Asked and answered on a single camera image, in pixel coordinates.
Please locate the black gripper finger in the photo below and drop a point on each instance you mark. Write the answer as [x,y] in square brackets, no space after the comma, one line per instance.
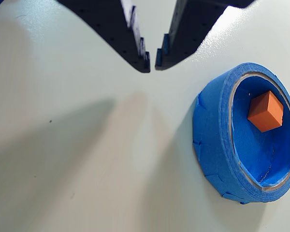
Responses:
[191,24]
[111,24]

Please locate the small orange block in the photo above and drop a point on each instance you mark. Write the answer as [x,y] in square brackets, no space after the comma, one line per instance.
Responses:
[265,113]

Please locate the blue masking tape roll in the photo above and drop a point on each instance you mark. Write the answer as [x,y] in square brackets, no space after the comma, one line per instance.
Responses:
[212,135]

